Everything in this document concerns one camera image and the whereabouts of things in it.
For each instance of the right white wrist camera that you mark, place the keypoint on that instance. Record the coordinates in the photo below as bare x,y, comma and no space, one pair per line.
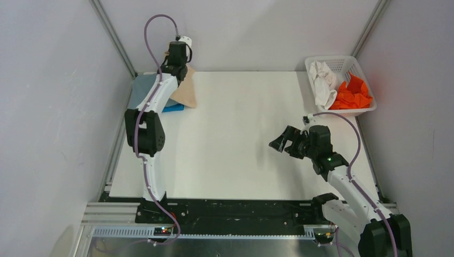
308,121

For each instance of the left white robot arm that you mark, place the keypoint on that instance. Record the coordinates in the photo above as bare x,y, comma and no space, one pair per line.
144,129

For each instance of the folded blue t-shirt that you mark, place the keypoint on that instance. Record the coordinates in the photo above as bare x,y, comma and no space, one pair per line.
175,107

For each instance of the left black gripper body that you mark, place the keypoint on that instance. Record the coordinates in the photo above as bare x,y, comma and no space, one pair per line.
185,60

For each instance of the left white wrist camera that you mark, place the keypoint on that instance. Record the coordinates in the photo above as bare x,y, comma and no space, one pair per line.
187,40

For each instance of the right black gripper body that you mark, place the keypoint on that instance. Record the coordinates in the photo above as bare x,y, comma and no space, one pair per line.
303,148

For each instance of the folded grey t-shirt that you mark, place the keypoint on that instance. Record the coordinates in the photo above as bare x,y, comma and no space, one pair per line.
143,86

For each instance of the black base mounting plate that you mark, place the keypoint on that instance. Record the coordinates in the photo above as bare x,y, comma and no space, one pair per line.
219,217

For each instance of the orange crumpled t-shirt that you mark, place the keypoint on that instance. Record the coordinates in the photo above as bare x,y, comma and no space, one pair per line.
352,95

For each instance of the corner aluminium post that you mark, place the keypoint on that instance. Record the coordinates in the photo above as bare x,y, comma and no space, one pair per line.
374,19
113,36

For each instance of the white plastic laundry basket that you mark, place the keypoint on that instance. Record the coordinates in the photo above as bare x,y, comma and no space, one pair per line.
339,85

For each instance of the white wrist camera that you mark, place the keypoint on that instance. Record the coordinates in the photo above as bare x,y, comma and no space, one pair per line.
308,121
187,40

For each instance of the aluminium frame rail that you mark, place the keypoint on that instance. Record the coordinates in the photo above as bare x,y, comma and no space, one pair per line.
117,218

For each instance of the right controller board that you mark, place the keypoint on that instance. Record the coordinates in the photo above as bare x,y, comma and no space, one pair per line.
324,238

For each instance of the controller board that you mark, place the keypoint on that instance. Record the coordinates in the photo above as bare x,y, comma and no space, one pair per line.
162,231
324,238

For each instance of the white crumpled t-shirt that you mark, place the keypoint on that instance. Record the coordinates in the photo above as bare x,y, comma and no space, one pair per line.
324,84

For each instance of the beige t-shirt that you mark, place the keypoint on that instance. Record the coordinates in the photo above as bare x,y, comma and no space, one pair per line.
185,93

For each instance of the right corner aluminium post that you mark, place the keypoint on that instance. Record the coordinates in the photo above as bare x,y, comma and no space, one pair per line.
374,19

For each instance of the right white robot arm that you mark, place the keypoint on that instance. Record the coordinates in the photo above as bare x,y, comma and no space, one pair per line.
354,198

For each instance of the left controller board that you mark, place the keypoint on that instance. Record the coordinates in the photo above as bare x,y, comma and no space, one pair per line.
162,231

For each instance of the left corner aluminium post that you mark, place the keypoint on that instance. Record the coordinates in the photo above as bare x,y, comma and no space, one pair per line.
113,36

